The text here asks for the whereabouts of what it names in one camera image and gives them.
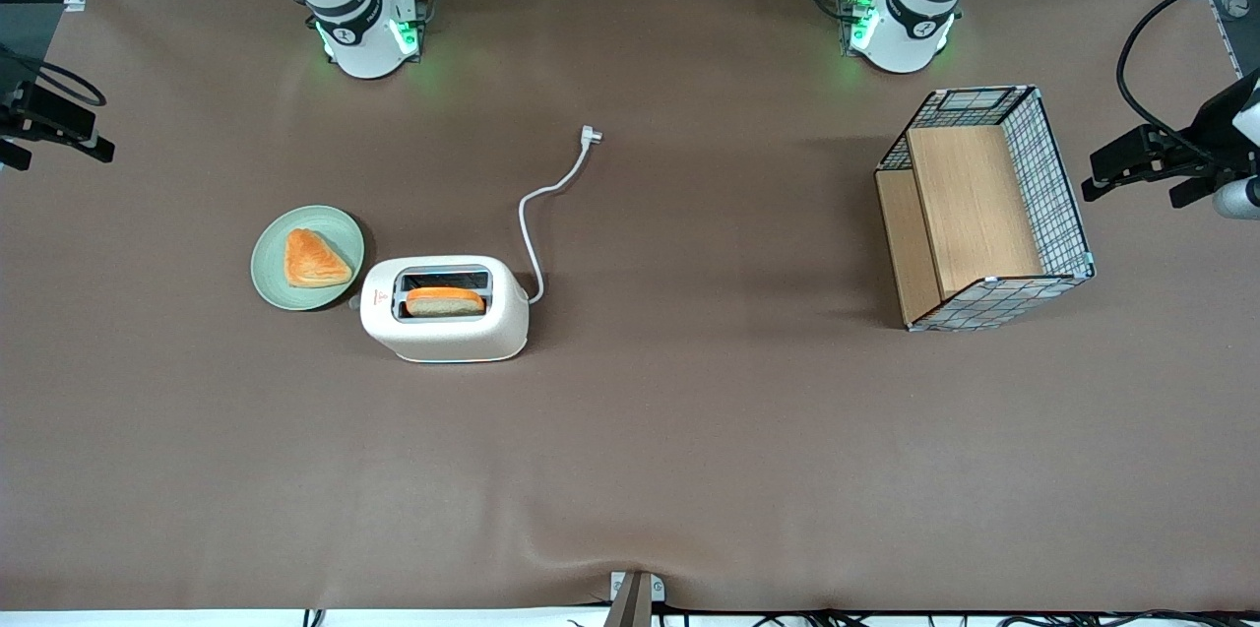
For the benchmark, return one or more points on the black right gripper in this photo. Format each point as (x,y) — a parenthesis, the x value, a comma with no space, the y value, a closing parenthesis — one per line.
(30,111)

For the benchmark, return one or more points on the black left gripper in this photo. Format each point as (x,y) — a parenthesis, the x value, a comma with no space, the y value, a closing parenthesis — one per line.
(1207,129)

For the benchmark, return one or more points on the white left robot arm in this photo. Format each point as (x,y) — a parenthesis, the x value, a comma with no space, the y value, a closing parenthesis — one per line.
(901,27)

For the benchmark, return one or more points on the white two-slot toaster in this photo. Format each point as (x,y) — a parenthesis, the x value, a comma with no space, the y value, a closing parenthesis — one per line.
(443,340)

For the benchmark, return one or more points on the light wooden step shelf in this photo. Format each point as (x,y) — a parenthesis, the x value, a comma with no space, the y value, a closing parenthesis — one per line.
(975,204)

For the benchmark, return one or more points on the pale green round plate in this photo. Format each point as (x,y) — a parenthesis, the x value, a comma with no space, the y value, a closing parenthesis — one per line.
(271,268)

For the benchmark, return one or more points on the golden triangular pastry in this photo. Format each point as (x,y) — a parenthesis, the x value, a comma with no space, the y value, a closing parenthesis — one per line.
(313,261)

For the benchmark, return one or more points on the toast slice orange crust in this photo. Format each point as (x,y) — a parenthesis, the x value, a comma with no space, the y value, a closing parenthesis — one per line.
(445,300)

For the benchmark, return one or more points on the brown table mat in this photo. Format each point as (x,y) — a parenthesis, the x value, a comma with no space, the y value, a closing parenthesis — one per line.
(689,450)

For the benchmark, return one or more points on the grey metal table clamp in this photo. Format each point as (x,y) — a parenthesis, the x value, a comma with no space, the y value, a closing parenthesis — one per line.
(635,597)

